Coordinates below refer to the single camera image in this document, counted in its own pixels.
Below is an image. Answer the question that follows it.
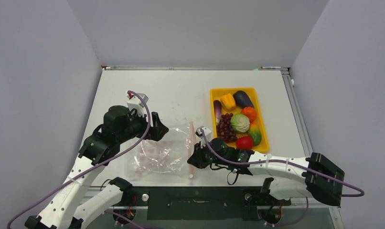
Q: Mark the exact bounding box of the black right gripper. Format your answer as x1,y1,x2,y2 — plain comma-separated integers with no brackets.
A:
188,139,229,169

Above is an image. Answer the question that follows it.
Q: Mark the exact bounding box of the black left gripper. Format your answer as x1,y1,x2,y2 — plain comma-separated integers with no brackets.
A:
117,107,168,144

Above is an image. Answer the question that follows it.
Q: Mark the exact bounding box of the clear zip top bag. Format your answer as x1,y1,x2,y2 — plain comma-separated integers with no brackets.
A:
124,121,197,184

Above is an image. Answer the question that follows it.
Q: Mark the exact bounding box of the green cabbage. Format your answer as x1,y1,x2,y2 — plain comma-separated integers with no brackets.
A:
230,113,250,133

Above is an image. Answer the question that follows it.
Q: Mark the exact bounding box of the yellow plastic tray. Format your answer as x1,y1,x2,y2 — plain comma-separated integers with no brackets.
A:
210,88,269,153

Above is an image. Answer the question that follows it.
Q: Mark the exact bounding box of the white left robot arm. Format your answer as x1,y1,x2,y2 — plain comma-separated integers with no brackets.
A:
24,105,169,229

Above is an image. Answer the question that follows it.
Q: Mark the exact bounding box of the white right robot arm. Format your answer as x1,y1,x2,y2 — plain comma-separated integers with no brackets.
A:
187,138,345,207

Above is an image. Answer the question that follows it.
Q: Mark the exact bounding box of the red grape bunch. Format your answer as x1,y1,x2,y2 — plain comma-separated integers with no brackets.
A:
216,113,237,143

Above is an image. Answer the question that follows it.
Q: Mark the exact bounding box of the red tomato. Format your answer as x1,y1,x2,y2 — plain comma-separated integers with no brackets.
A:
235,136,254,150

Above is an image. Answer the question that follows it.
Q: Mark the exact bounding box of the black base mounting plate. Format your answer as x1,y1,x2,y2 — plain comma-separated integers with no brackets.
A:
117,186,291,220

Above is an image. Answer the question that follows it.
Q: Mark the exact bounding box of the slim purple white eggplant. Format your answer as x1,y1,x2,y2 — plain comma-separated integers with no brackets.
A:
213,100,222,125

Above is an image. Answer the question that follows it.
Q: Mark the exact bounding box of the green orange mango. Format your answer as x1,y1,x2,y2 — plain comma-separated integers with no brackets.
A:
246,122,262,146

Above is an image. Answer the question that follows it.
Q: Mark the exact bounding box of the yellow bell pepper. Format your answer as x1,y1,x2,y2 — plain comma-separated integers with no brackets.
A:
220,94,236,111

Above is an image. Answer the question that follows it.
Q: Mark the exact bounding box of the dark purple eggplant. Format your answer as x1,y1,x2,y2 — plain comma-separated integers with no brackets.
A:
233,90,254,108

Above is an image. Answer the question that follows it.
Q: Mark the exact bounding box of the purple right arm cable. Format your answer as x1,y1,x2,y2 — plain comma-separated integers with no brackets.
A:
200,129,365,227

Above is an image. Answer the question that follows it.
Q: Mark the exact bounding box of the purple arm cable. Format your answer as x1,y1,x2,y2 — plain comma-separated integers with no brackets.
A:
6,90,152,229
200,129,365,227

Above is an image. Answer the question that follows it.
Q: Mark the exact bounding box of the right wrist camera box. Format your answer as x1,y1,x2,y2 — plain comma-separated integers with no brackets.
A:
195,126,212,148

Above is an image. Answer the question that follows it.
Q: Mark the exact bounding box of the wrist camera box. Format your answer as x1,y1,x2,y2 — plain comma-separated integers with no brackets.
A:
195,126,212,148
127,93,149,113

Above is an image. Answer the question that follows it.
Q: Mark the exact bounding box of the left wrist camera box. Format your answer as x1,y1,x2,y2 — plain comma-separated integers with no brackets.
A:
127,93,149,113

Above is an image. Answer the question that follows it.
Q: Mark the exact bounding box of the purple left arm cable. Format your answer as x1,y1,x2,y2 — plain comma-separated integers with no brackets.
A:
6,90,152,229

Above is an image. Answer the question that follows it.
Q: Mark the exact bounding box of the aluminium frame rail back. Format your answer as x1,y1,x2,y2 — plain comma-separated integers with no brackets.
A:
101,66,289,72

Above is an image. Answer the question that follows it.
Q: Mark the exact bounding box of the aluminium frame rail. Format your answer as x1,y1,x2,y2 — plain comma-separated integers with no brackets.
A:
101,66,289,72
280,67,341,209

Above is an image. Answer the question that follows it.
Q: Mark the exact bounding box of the aluminium frame rail right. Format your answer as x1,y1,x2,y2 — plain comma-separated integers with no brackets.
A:
280,67,341,209

